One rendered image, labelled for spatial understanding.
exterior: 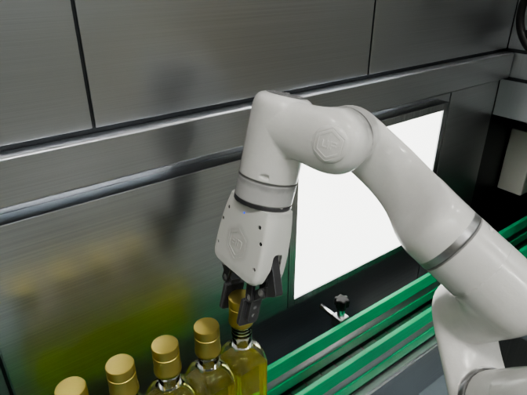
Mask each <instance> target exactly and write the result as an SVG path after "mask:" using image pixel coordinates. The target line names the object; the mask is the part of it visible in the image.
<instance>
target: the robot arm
mask: <svg viewBox="0 0 527 395"><path fill-rule="evenodd" d="M302 164H304V165H306V166H308V167H310V168H313V169H315V170H317V171H319V172H323V173H325V174H329V175H343V174H346V173H349V172H352V173H353V174H354V175H355V176H356V177H357V178H358V179H359V180H360V181H361V182H362V183H363V184H364V185H365V186H366V187H367V188H368V189H369V190H370V191H371V192H372V193H373V195H374V196H375V197H376V199H377V200H378V201H379V203H380V204H381V205H382V206H383V209H384V210H385V212H386V213H387V216H388V218H389V220H390V222H391V225H392V228H393V231H394V233H395V235H396V237H397V239H398V240H399V242H400V244H401V245H402V247H403V248H404V249H405V251H406V252H407V253H408V254H409V255H410V256H411V257H413V258H414V259H415V260H416V261H417V262H418V263H419V264H420V265H421V266H422V267H423V268H424V269H425V270H427V271H428V272H429V273H430V274H431V275H432V276H433V277H434V278H435V279H436V280H437V281H438V282H439V283H440V285H439V287H438V288H437V290H436V291H435V293H434V296H433V299H432V317H433V324H434V333H435V337H436V340H437V344H438V351H439V354H440V358H441V362H442V368H443V372H444V376H445V383H446V387H447V391H448V395H527V366H521V367H512V368H505V367H504V363H503V358H502V355H501V352H500V345H499V341H501V340H507V339H515V338H519V337H522V336H526V335H527V258H525V257H524V256H523V255H522V254H521V253H520V252H519V251H518V250H517V249H516V248H515V247H514V246H513V245H512V244H511V243H509V242H508V241H507V240H506V239H505V238H504V237H502V236H501V235H500V234H499V233H498V232H497V231H496V230H495V229H493V228H492V227H491V226H490V225H489V224H488V223H487V222H486V221H485V220H484V219H483V218H482V217H481V216H480V215H479V214H477V213H476V212H475V211H474V210H473V209H472V208H471V207H470V206H469V205H467V204H466V203H465V202H464V201H463V200H462V199H461V198H460V197H459V196H458V195H457V194H456V193H455V192H454V191H453V190H452V189H451V188H450V187H449V186H448V185H447V184H446V183H445V182H444V181H443V180H442V179H440V178H439V177H438V176H437V175H436V174H435V173H434V172H433V171H432V170H431V169H430V168H429V167H428V166H427V165H426V164H425V163H424V162H423V161H422V160H421V159H420V158H419V157H418V156H417V155H416V154H415V153H414V152H413V151H412V150H411V149H410V148H409V147H408V146H407V145H406V144H405V143H403V142H402V141H401V140H400V139H399V138H398V137H397V136H396V135H395V134H394V133H393V132H392V131H391V130H390V129H389V128H388V127H387V126H386V125H384V124H383V123H382V122H381V121H380V120H379V119H378V118H376V117H375V116H374V115H373V114H371V113H370V112H369V111H367V110H366V109H364V108H362V107H358V106H355V105H343V106H338V107H321V106H315V105H312V103H311V102H310V101H309V100H307V99H305V98H303V97H302V96H296V95H293V94H289V92H279V91H276V90H264V91H260V92H258V93H257V94H256V96H255V97H254V99H253V104H252V108H251V112H250V116H249V123H248V128H247V132H246V136H245V143H244V147H243V152H242V159H241V163H240V167H239V171H238V178H237V183H236V187H235V190H232V192H231V195H230V197H229V198H228V201H227V204H226V206H225V209H224V213H223V216H222V219H221V222H220V227H219V230H218V234H217V238H216V244H215V253H216V256H217V258H218V259H219V260H220V261H221V262H222V265H223V269H224V272H223V275H222V278H223V280H224V281H226V282H224V286H223V291H222V295H221V299H220V307H221V308H222V309H226V308H228V296H229V295H230V293H231V292H233V291H234V290H237V289H243V287H244V282H246V283H247V285H246V292H245V298H243V299H242V300H241V303H240V307H239V311H238V317H237V324H238V325H239V326H242V325H245V324H250V323H253V322H256V321H257V319H258V315H259V312H260V306H261V302H262V299H266V298H267V297H277V296H281V295H282V294H283V291H282V280H281V278H282V275H283V272H284V269H285V264H286V260H287V256H288V252H289V243H290V238H291V231H292V221H293V211H292V210H291V208H292V203H293V198H294V194H295V191H296V185H297V182H298V179H299V175H300V169H301V165H302ZM258 284H259V285H260V287H259V289H257V290H255V288H256V285H258Z"/></svg>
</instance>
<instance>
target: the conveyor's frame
mask: <svg viewBox="0 0 527 395"><path fill-rule="evenodd" d="M442 375H444V372H443V368H442V362H441V358H440V354H439V351H438V344H437V340H436V337H434V338H432V339H430V340H429V341H427V342H426V343H424V344H423V345H422V346H421V347H419V348H418V349H416V350H415V351H413V352H412V353H411V354H409V355H408V356H407V357H405V358H403V359H402V360H401V361H399V362H398V363H397V364H395V365H394V366H392V367H391V368H389V369H387V370H386V371H385V372H384V373H382V374H381V375H379V376H378V377H376V378H375V379H374V380H373V381H371V382H370V383H368V384H367V385H365V386H363V387H362V388H361V389H360V390H358V391H357V392H356V393H354V394H352V395H418V394H419V393H421V392H422V391H423V390H425V389H426V388H427V387H428V386H429V385H430V384H432V383H433V382H434V381H436V380H437V379H439V378H440V377H441V376H442Z"/></svg>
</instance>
